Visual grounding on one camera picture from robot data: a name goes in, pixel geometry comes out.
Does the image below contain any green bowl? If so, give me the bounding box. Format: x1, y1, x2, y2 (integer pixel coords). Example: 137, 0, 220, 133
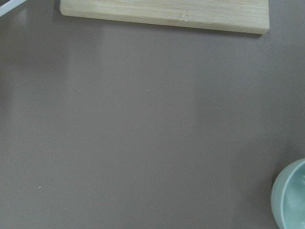
271, 159, 305, 229

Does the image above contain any bamboo cutting board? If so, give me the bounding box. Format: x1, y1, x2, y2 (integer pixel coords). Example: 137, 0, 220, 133
60, 0, 270, 35

